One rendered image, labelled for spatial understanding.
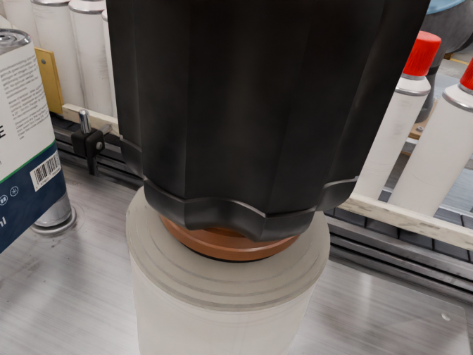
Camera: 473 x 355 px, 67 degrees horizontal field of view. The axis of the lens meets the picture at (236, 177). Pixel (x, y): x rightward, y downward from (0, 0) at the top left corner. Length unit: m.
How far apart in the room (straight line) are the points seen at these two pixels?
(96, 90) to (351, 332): 0.42
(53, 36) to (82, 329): 0.36
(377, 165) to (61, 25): 0.42
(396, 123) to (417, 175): 0.07
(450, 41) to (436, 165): 0.34
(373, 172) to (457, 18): 0.35
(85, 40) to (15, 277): 0.29
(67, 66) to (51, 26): 0.05
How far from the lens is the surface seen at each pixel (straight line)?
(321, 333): 0.35
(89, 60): 0.52
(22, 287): 0.38
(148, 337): 0.17
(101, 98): 0.54
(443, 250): 0.48
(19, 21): 0.58
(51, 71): 0.54
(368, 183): 0.44
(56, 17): 0.53
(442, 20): 0.69
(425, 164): 0.42
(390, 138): 0.41
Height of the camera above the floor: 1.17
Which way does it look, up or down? 38 degrees down
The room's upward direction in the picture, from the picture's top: 8 degrees clockwise
